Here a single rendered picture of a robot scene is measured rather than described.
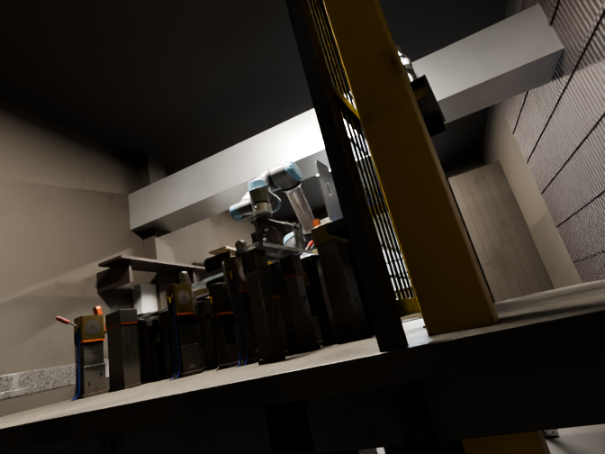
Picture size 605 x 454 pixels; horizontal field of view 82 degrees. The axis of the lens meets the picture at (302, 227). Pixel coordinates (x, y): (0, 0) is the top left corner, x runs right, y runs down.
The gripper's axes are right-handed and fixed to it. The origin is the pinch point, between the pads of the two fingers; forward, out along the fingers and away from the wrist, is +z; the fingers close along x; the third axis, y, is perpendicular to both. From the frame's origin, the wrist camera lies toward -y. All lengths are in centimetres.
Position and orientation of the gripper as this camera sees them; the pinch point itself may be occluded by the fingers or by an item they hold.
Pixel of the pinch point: (277, 262)
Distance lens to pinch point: 131.6
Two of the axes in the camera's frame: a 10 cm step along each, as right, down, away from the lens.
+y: -8.2, 3.4, 4.6
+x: -5.3, -1.4, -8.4
